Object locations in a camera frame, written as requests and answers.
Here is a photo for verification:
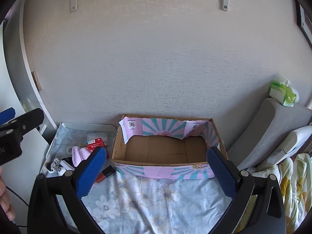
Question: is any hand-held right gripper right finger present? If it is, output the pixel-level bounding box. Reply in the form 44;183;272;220
207;147;285;234

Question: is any black cable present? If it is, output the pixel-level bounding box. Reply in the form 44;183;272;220
6;186;28;228

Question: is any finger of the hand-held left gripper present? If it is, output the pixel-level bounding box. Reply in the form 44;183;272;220
0;107;16;127
0;108;45;138

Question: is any brown wall plate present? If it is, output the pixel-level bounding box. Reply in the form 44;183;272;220
32;71;43;91

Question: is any pale blue floral cloth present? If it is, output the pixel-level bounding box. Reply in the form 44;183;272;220
40;123;236;234

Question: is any grey flat board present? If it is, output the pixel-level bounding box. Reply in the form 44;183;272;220
58;122;116;134

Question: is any white pillow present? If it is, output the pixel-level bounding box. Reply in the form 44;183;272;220
255;125;312;172

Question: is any red lipstick tube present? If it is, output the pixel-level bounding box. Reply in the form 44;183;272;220
95;165;115;184

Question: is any green tissue pack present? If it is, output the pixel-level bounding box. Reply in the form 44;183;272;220
269;79;299;107

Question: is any clear plastic packet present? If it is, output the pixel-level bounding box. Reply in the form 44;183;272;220
87;133;115;147

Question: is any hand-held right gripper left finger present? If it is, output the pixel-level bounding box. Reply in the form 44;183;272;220
27;147;107;234

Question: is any small red box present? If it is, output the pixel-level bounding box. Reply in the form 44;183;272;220
87;138;107;153

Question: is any person's left hand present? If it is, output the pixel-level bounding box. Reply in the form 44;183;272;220
0;173;15;221

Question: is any dark picture frame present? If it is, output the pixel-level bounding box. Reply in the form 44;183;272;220
294;0;312;43

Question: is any grey pillow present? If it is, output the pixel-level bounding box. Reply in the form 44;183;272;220
229;98;312;171

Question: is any cardboard box with pink lining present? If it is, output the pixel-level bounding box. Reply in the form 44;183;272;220
111;114;229;179

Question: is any yellow floral blanket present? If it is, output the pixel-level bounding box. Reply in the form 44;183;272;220
278;152;312;227

